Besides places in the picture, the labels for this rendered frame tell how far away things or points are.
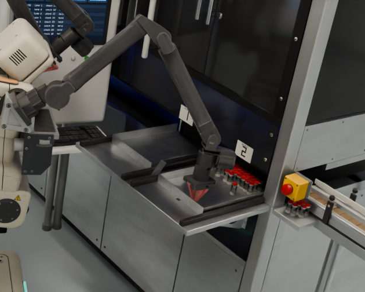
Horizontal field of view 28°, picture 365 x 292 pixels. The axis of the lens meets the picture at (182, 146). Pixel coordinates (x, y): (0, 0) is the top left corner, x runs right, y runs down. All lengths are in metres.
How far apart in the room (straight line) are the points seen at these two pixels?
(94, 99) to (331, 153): 1.07
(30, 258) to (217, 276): 1.11
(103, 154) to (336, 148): 0.89
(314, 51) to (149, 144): 0.86
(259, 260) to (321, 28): 0.92
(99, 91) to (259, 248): 1.01
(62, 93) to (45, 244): 1.62
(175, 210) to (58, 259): 1.31
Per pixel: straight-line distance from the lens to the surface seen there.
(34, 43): 2.46
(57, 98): 2.35
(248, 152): 2.72
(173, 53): 2.37
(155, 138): 3.02
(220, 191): 2.71
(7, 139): 2.62
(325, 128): 2.70
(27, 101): 2.36
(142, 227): 3.34
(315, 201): 2.70
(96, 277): 3.64
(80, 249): 3.82
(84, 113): 3.23
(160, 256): 3.28
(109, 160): 2.79
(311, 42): 2.46
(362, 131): 2.91
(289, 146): 2.58
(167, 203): 2.57
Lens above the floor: 2.15
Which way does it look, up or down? 25 degrees down
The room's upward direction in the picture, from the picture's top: 11 degrees clockwise
